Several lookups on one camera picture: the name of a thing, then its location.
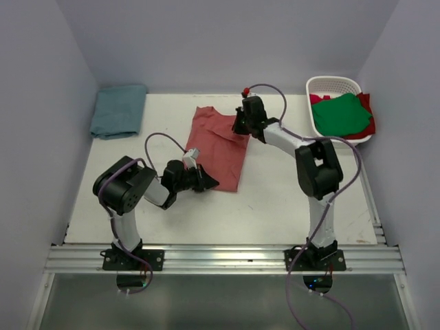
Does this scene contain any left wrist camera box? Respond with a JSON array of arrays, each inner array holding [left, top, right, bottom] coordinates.
[[182, 148, 200, 168]]

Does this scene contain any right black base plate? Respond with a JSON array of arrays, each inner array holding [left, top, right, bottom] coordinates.
[[283, 246, 347, 272]]

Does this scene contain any aluminium frame rail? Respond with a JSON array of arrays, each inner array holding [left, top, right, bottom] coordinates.
[[27, 195, 421, 329]]

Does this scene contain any dark red t shirt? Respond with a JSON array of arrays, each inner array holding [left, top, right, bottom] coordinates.
[[309, 93, 375, 140]]

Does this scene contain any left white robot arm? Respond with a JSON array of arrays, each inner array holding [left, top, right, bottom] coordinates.
[[92, 154, 219, 272]]

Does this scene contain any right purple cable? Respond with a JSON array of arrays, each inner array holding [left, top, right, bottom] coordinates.
[[245, 83, 364, 330]]

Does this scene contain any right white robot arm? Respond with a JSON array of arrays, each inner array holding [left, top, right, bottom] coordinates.
[[232, 96, 343, 270]]

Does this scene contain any white plastic laundry basket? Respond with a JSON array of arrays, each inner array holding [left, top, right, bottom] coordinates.
[[305, 76, 370, 137]]

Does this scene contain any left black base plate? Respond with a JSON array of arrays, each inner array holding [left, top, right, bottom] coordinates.
[[100, 249, 164, 272]]

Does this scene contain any purple cable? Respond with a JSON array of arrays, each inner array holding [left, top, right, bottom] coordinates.
[[245, 83, 364, 330], [98, 133, 188, 295]]

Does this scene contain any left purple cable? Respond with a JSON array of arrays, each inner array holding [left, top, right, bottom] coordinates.
[[98, 133, 188, 295]]

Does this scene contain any green t shirt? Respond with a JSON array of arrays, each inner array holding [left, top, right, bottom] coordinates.
[[312, 93, 373, 137]]

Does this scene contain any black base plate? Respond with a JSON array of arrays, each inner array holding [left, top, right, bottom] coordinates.
[[100, 249, 164, 272], [283, 246, 347, 272]]

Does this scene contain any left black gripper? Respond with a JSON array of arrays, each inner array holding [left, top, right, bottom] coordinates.
[[174, 163, 219, 193]]

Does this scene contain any folded teal t shirt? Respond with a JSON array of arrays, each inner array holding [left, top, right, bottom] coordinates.
[[89, 85, 147, 140]]

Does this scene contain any salmon red t shirt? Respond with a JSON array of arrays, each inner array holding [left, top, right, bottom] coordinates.
[[186, 107, 250, 193]]

